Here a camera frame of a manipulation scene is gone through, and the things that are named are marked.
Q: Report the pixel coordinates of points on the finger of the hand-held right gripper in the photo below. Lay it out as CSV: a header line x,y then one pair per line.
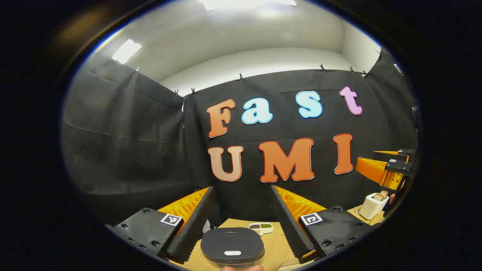
x,y
404,153
371,168

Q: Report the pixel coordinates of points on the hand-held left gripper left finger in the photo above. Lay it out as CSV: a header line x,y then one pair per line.
x,y
192,229

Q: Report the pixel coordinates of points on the white divided condiment dish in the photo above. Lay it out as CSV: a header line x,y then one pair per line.
x,y
260,227

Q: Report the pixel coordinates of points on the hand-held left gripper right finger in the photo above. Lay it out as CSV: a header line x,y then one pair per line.
x,y
292,233

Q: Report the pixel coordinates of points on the ceiling light panel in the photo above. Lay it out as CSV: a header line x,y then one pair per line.
x,y
127,51
244,3

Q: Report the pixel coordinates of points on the white toaster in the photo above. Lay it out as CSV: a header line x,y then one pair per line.
x,y
371,207

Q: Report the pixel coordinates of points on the black rice cooker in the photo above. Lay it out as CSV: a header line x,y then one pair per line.
x,y
231,241

